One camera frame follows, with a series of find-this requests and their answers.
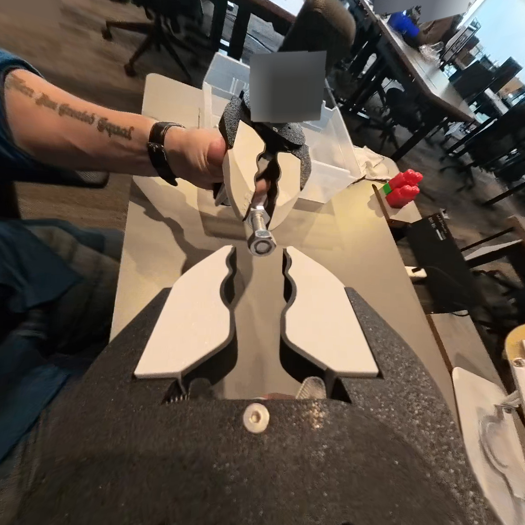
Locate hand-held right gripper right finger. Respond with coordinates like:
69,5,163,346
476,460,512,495
281,245,380,378

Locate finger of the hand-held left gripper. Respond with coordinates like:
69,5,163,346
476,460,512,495
221,121,268,223
266,151,307,230

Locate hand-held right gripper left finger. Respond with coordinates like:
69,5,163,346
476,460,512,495
133,245,238,379

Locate steel hex bolt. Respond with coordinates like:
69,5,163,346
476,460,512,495
245,196,272,253

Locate clear divided plastic bin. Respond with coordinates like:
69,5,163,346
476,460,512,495
202,52,364,204

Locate steel hex nut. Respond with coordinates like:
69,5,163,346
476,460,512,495
247,230,278,258

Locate person's left forearm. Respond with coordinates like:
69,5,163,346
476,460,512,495
4,70,159,178

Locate person's left hand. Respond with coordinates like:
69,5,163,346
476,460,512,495
166,125,272,206

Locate black wrist watch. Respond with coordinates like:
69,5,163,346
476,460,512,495
147,121,186,186

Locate white cloth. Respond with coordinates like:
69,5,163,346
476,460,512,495
355,145,393,182

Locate person's grey jeans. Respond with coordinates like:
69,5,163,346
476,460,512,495
25,226,124,362

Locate red toy block stack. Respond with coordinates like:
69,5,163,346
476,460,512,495
386,169,424,208

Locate brown thin board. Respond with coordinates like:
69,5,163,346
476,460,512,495
371,182,424,229

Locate black printed box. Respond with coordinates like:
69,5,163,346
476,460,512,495
404,211,485,313

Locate black office chair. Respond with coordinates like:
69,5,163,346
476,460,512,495
102,0,206,79

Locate person's blue shirt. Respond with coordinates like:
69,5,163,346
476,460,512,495
0,48,124,464

